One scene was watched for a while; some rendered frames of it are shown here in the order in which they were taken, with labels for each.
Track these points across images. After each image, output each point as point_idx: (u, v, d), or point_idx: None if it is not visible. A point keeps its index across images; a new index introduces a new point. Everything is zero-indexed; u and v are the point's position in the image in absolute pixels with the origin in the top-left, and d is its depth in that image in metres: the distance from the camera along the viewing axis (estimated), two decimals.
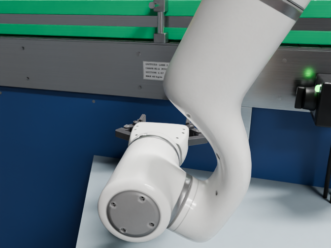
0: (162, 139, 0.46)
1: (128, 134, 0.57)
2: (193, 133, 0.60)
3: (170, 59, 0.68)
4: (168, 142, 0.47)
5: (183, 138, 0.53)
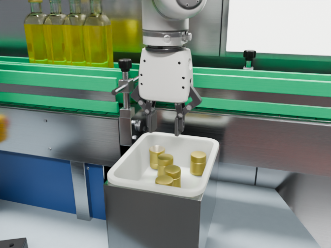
0: (149, 31, 0.55)
1: (191, 87, 0.60)
2: (146, 103, 0.65)
3: None
4: (146, 32, 0.56)
5: (140, 64, 0.60)
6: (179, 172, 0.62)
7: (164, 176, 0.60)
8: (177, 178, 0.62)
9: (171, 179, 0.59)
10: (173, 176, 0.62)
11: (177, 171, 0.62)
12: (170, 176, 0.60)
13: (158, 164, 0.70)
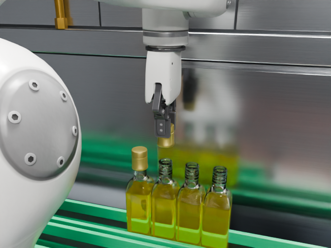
0: (184, 31, 0.56)
1: None
2: (161, 110, 0.61)
3: None
4: (181, 32, 0.56)
5: (169, 69, 0.56)
6: None
7: None
8: None
9: None
10: None
11: None
12: None
13: (161, 138, 0.65)
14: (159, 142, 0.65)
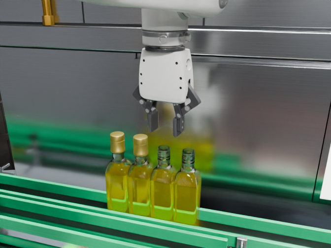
0: (147, 31, 0.56)
1: (189, 88, 0.59)
2: (147, 102, 0.65)
3: None
4: (144, 32, 0.57)
5: (140, 64, 0.61)
6: None
7: None
8: None
9: None
10: None
11: None
12: None
13: (136, 148, 0.74)
14: (135, 151, 0.75)
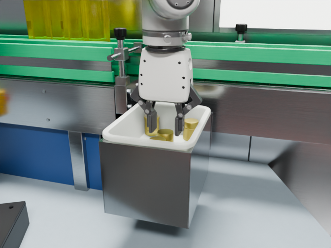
0: (149, 31, 0.55)
1: (191, 87, 0.60)
2: (146, 103, 0.65)
3: None
4: (146, 32, 0.56)
5: (140, 64, 0.60)
6: (172, 134, 0.65)
7: (157, 137, 0.63)
8: (169, 140, 0.65)
9: (163, 139, 0.62)
10: (165, 138, 0.64)
11: (169, 133, 0.65)
12: (163, 137, 0.63)
13: None
14: None
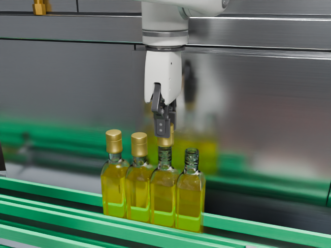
0: (183, 31, 0.56)
1: None
2: (161, 110, 0.61)
3: None
4: (180, 32, 0.56)
5: (168, 68, 0.56)
6: (170, 122, 0.66)
7: None
8: (172, 129, 0.66)
9: None
10: (173, 127, 0.66)
11: (171, 122, 0.66)
12: None
13: (134, 147, 0.67)
14: (133, 151, 0.68)
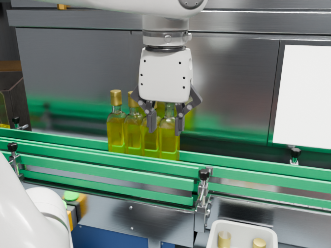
0: (150, 31, 0.55)
1: (191, 87, 0.60)
2: (146, 103, 0.64)
3: None
4: (147, 32, 0.56)
5: (140, 64, 0.60)
6: None
7: None
8: None
9: None
10: None
11: None
12: None
13: (130, 101, 0.97)
14: (129, 104, 0.98)
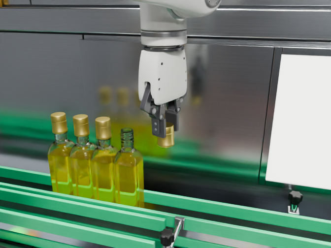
0: (175, 31, 0.55)
1: None
2: (154, 109, 0.61)
3: None
4: (170, 33, 0.55)
5: (157, 68, 0.56)
6: (108, 117, 0.74)
7: None
8: (110, 123, 0.74)
9: (167, 122, 0.66)
10: (110, 122, 0.73)
11: (108, 117, 0.73)
12: None
13: (75, 128, 0.73)
14: (75, 132, 0.74)
